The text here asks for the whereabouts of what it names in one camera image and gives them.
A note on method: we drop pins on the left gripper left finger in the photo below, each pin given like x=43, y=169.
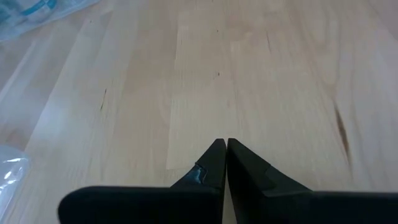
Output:
x=155, y=205

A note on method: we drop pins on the clear plastic bin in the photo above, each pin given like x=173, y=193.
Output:
x=12, y=174
x=68, y=18

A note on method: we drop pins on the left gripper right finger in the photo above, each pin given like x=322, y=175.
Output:
x=295, y=208

